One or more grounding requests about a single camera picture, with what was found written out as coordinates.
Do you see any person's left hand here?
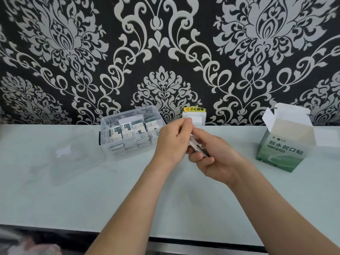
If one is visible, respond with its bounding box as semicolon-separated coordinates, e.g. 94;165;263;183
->
153;118;194;168

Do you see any green white cardboard carton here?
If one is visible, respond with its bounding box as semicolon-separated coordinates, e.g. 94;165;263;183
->
256;102;340;174

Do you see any clear plastic box lid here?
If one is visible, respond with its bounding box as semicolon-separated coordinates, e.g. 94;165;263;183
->
26;135;107;187

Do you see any white wall socket yellow label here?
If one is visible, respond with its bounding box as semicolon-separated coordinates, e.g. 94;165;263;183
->
182;106;207;126

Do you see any person's left forearm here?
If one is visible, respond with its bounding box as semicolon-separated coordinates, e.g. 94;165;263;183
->
85;156;173;255

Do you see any person's right forearm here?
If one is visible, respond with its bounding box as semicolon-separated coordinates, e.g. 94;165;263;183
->
228;166;340;255

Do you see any person's right hand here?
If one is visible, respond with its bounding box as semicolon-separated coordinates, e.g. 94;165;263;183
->
186;128;247;187

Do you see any crumpled plastic bag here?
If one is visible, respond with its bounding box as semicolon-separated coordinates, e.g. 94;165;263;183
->
0;230;63;255

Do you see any small white green packet bundle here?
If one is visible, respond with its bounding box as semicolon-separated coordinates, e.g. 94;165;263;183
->
189;135;211;159

